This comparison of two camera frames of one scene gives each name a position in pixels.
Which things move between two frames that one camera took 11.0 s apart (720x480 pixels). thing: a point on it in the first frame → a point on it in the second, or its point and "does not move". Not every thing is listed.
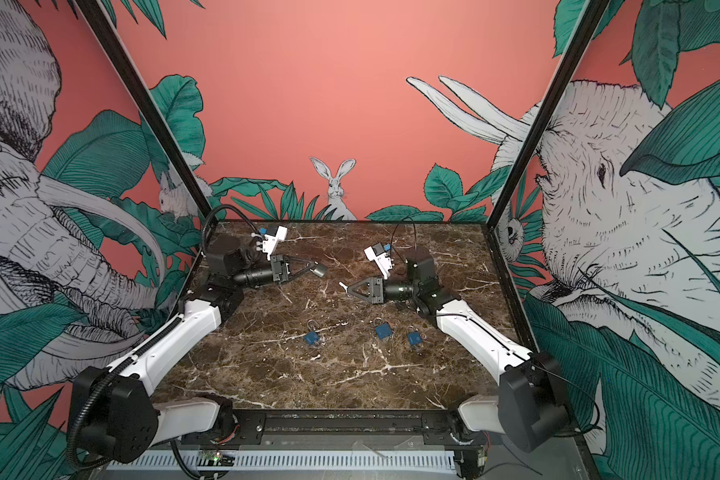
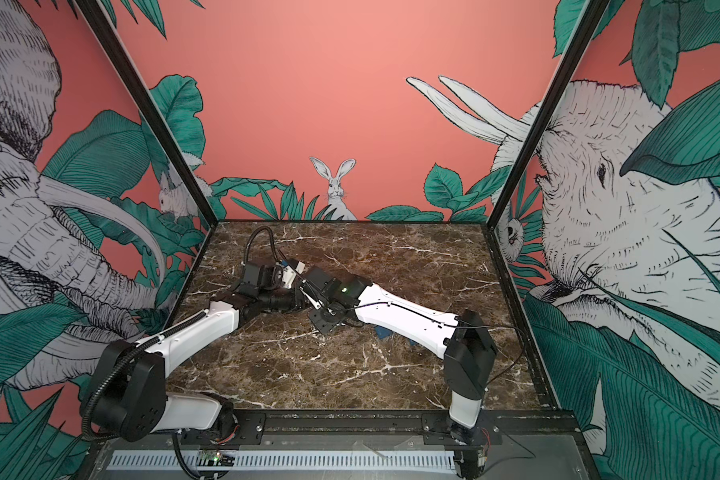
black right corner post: x=591 y=12 does not move
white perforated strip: x=300 y=460 does not move
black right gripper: x=379 y=292 → x=320 y=324
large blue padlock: x=383 y=330 does not move
